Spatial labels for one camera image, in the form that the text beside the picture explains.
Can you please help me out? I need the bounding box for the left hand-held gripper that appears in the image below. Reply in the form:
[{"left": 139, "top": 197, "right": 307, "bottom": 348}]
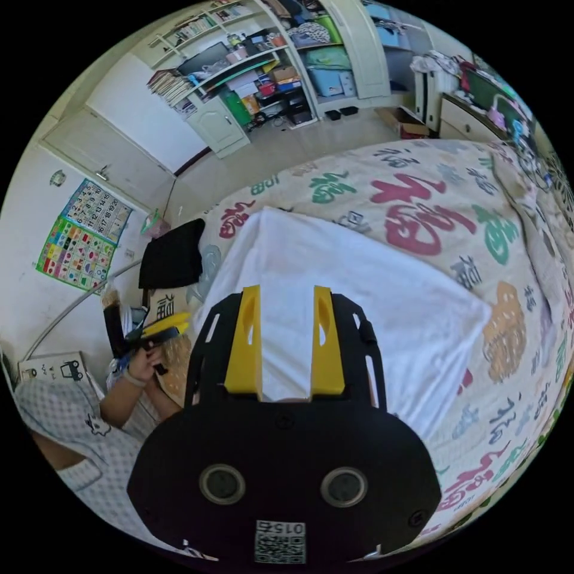
[{"left": 127, "top": 313, "right": 193, "bottom": 377}]

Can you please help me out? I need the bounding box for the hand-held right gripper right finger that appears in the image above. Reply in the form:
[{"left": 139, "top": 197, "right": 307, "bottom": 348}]
[{"left": 310, "top": 285, "right": 346, "bottom": 402}]

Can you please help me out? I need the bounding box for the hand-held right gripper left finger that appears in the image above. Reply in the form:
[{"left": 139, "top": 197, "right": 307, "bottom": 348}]
[{"left": 224, "top": 285, "right": 264, "bottom": 402}]

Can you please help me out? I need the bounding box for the white short sleeve shirt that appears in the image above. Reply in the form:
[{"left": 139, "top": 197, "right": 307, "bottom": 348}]
[{"left": 197, "top": 206, "right": 493, "bottom": 442}]

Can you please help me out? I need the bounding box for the person's left forearm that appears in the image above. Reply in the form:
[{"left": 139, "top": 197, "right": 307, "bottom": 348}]
[{"left": 98, "top": 375, "right": 185, "bottom": 432}]

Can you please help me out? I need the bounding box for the person's left hand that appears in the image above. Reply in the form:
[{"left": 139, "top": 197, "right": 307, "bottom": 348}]
[{"left": 127, "top": 345, "right": 167, "bottom": 387}]

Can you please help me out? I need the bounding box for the black folded garment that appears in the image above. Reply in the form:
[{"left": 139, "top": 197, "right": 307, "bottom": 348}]
[{"left": 138, "top": 218, "right": 206, "bottom": 290}]

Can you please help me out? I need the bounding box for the white curved pole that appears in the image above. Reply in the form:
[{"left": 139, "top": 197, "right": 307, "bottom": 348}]
[{"left": 25, "top": 262, "right": 142, "bottom": 362}]

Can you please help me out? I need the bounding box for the white board with car picture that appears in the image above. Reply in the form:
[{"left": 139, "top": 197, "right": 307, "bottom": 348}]
[{"left": 17, "top": 351, "right": 90, "bottom": 384}]

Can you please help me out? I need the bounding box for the person's body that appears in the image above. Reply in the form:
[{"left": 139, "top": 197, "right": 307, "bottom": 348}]
[{"left": 12, "top": 378, "right": 180, "bottom": 555}]

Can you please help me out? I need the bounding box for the bed with printed quilt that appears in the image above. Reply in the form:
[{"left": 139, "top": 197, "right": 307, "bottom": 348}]
[{"left": 148, "top": 139, "right": 574, "bottom": 539}]

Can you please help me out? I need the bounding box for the white door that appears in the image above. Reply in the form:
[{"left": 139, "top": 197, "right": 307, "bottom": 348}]
[{"left": 39, "top": 105, "right": 178, "bottom": 212}]

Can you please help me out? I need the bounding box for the brown carton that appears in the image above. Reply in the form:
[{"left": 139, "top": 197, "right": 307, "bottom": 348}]
[{"left": 374, "top": 106, "right": 431, "bottom": 140}]

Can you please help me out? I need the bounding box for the white desk shelf unit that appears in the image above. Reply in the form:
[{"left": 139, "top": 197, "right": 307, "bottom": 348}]
[{"left": 145, "top": 0, "right": 322, "bottom": 158}]

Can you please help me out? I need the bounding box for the cream dresser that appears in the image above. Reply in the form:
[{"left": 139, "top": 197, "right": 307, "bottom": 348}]
[{"left": 438, "top": 91, "right": 512, "bottom": 144}]

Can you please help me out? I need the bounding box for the white radiator with clothes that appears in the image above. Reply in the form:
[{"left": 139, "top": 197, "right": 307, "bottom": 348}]
[{"left": 410, "top": 50, "right": 465, "bottom": 131}]

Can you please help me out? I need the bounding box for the white wardrobe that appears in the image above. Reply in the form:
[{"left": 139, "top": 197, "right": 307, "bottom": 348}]
[{"left": 286, "top": 0, "right": 427, "bottom": 118}]

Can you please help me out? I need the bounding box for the shapes wall chart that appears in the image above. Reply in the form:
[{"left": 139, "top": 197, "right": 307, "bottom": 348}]
[{"left": 35, "top": 216, "right": 117, "bottom": 292}]

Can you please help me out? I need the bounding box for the number wall chart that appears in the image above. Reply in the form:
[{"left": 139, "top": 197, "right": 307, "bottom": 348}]
[{"left": 60, "top": 178, "right": 135, "bottom": 246}]

